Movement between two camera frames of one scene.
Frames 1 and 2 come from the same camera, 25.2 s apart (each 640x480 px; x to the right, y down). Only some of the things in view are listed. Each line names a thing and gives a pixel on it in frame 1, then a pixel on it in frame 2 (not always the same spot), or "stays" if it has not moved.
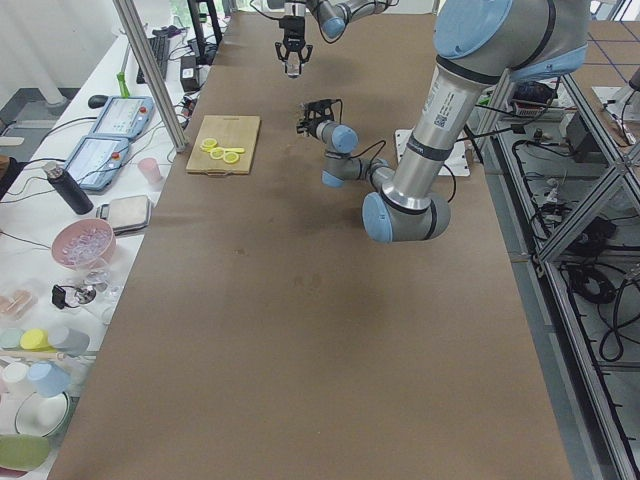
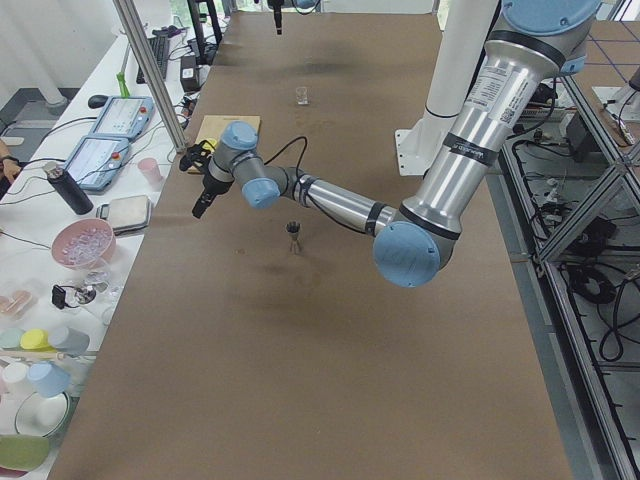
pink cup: x=151 y=172 stays
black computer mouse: x=97 y=101 stays
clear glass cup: x=293 y=68 → x=303 y=95
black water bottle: x=59 y=176 stays
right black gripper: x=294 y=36 → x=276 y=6
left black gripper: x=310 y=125 → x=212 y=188
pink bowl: x=84 y=244 stays
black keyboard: x=159 y=45 stays
